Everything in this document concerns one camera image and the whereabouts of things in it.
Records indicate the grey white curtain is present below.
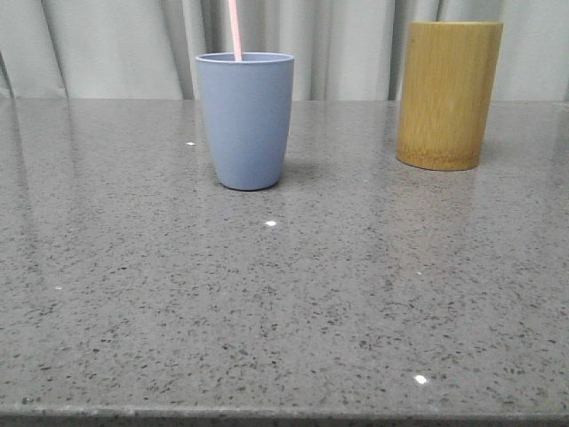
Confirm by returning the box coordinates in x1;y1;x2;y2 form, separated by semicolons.
1;1;568;101

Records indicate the blue plastic cup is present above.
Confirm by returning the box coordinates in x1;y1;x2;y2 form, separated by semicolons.
196;52;294;191

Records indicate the bamboo wooden cup holder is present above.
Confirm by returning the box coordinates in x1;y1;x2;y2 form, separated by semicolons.
397;21;503;171

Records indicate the pink chopstick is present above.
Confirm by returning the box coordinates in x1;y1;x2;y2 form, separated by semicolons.
228;0;243;61

